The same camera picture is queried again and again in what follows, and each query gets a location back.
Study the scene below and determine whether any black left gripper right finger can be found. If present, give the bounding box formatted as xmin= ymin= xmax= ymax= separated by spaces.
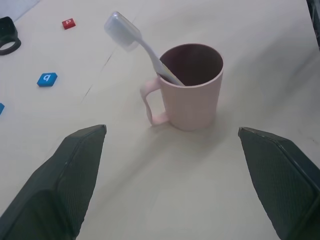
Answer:
xmin=237 ymin=126 xmax=320 ymax=240

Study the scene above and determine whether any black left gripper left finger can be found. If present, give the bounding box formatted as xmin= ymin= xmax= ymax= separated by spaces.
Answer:
xmin=0 ymin=124 xmax=108 ymax=240

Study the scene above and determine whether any pink plastic mug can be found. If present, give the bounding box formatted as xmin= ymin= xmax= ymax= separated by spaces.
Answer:
xmin=139 ymin=43 xmax=224 ymax=132

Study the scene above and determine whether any white toothbrush with clear cap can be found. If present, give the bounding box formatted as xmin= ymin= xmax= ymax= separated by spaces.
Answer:
xmin=103 ymin=11 xmax=186 ymax=87

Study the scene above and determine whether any blue letter q tile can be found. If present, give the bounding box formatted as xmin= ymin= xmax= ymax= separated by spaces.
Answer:
xmin=36 ymin=72 xmax=58 ymax=88

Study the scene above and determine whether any red letter p tile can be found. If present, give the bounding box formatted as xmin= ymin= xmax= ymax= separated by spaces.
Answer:
xmin=61 ymin=17 xmax=76 ymax=30

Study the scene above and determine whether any black ring-shaped object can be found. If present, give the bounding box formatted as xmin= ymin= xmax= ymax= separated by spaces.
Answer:
xmin=0 ymin=16 xmax=22 ymax=56

